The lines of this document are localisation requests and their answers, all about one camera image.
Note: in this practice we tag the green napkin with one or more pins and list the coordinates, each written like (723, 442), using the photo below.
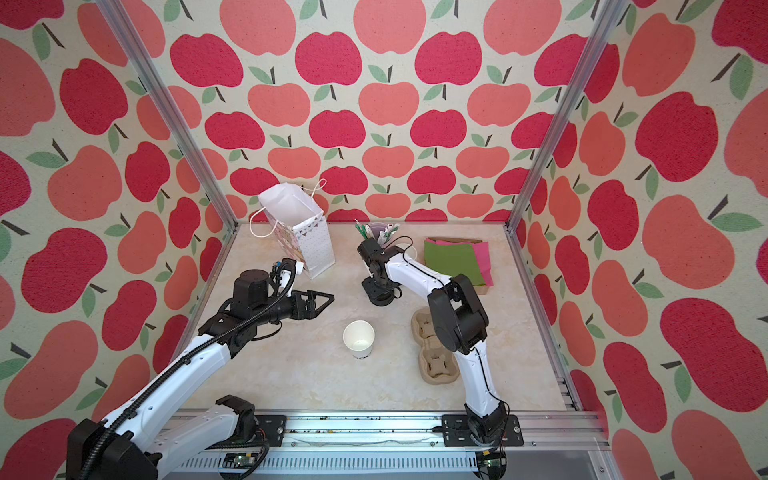
(453, 259)

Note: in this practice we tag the black coffee cup lid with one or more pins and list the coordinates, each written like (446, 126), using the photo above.
(379, 294)

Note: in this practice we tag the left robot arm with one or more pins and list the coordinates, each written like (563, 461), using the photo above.
(127, 442)

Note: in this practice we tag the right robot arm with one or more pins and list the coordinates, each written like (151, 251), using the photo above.
(460, 323)

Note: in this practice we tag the aluminium front rail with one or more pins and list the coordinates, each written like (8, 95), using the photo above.
(401, 444)

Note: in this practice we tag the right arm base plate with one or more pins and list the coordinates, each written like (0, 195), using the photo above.
(468, 431)

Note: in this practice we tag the left aluminium frame post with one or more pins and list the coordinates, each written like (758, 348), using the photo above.
(130, 40)

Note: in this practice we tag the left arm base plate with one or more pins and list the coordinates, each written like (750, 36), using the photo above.
(256, 431)

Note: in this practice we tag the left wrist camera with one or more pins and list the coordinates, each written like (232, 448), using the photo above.
(284, 274)

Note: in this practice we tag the pink cup holder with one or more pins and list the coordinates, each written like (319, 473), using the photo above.
(380, 232)

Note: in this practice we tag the white paper coffee cup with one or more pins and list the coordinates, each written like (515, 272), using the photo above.
(358, 337)

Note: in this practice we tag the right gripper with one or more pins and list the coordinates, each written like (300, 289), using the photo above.
(369, 289)

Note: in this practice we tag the stack of white paper cups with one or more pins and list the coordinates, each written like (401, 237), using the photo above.
(411, 251)

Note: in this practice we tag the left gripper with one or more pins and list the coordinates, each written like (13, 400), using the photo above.
(310, 312)

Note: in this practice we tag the white patterned gift bag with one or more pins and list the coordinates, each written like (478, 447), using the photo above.
(299, 225)

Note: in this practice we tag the aluminium frame post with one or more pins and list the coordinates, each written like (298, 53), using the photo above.
(606, 22)
(130, 40)

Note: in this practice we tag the pink napkin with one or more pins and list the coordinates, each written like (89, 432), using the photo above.
(482, 252)

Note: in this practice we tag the right aluminium frame post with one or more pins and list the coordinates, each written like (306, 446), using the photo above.
(606, 22)

